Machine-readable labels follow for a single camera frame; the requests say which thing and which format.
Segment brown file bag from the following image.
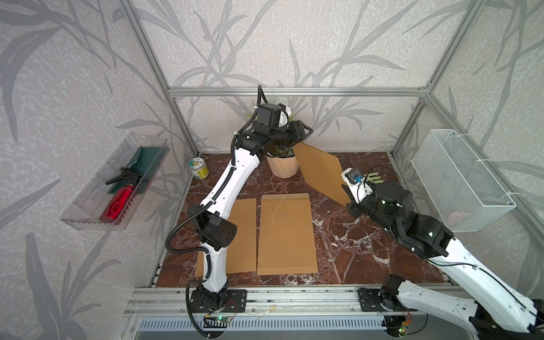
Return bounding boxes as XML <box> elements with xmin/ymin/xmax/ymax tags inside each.
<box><xmin>257</xmin><ymin>193</ymin><xmax>318</xmax><ymax>276</ymax></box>
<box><xmin>195</xmin><ymin>197</ymin><xmax>259</xmax><ymax>279</ymax></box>
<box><xmin>293</xmin><ymin>143</ymin><xmax>351</xmax><ymax>205</ymax></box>

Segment white file bag string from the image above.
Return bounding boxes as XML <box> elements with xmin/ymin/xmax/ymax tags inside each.
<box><xmin>270</xmin><ymin>193</ymin><xmax>286</xmax><ymax>227</ymax></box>

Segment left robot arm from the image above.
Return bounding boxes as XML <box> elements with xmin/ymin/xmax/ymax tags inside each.
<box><xmin>164</xmin><ymin>87</ymin><xmax>313</xmax><ymax>339</ymax></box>

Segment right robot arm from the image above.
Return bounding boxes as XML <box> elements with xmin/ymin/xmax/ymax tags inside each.
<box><xmin>342</xmin><ymin>177</ymin><xmax>543</xmax><ymax>339</ymax></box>

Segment green plant white flowers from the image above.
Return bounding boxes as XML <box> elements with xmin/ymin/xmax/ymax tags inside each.
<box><xmin>242</xmin><ymin>103</ymin><xmax>290</xmax><ymax>157</ymax></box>

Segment green garden fork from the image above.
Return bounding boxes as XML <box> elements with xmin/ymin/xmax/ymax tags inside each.
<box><xmin>363</xmin><ymin>172</ymin><xmax>384</xmax><ymax>184</ymax></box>

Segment pink flower pot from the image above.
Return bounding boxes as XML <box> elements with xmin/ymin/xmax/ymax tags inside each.
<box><xmin>266</xmin><ymin>150</ymin><xmax>300</xmax><ymax>179</ymax></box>

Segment dark green cloth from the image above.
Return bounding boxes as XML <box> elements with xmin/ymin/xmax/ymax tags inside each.
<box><xmin>106</xmin><ymin>147</ymin><xmax>167</xmax><ymax>195</ymax></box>

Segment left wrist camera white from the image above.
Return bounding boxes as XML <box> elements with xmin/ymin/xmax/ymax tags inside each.
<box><xmin>279</xmin><ymin>103</ymin><xmax>292</xmax><ymax>128</ymax></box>

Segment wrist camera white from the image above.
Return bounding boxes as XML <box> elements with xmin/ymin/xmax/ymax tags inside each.
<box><xmin>341</xmin><ymin>168</ymin><xmax>373</xmax><ymax>203</ymax></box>
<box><xmin>279</xmin><ymin>103</ymin><xmax>292</xmax><ymax>128</ymax></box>

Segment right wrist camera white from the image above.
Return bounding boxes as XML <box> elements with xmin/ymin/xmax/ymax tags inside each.
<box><xmin>341</xmin><ymin>168</ymin><xmax>373</xmax><ymax>203</ymax></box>

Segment white wire mesh basket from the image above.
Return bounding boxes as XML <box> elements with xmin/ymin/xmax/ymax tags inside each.
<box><xmin>412</xmin><ymin>129</ymin><xmax>517</xmax><ymax>233</ymax></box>

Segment clear plastic wall tray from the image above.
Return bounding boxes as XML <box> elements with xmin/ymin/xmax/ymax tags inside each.
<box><xmin>60</xmin><ymin>133</ymin><xmax>170</xmax><ymax>231</ymax></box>

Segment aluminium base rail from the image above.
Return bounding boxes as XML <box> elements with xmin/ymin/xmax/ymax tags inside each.
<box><xmin>123</xmin><ymin>285</ymin><xmax>362</xmax><ymax>317</ymax></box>

